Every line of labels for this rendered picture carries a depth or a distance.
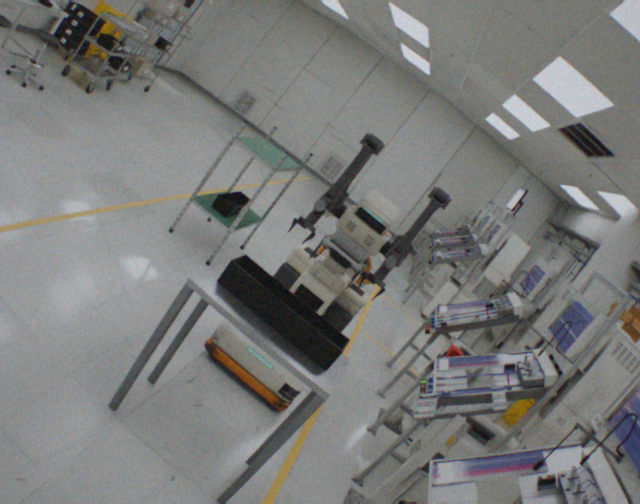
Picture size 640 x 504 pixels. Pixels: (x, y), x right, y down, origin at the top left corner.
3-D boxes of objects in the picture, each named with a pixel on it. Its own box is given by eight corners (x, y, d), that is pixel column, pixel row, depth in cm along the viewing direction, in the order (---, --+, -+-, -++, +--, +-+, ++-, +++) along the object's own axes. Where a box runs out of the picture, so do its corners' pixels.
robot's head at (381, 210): (363, 200, 322) (373, 185, 309) (393, 224, 320) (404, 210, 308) (350, 215, 314) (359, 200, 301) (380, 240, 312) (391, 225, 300)
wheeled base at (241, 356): (236, 321, 398) (256, 295, 392) (307, 379, 393) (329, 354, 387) (199, 348, 333) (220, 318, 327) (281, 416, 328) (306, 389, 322)
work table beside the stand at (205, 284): (150, 376, 280) (229, 260, 261) (253, 463, 274) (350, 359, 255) (107, 405, 236) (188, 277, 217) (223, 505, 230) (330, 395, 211)
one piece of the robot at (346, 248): (311, 254, 324) (335, 224, 319) (350, 286, 321) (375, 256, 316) (305, 258, 308) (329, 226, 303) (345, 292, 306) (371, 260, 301)
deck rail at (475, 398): (433, 407, 307) (433, 397, 306) (433, 405, 309) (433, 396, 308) (550, 396, 292) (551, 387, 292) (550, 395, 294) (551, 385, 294)
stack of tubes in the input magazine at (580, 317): (564, 353, 291) (594, 317, 285) (548, 329, 340) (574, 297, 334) (577, 365, 290) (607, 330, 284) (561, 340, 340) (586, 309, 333)
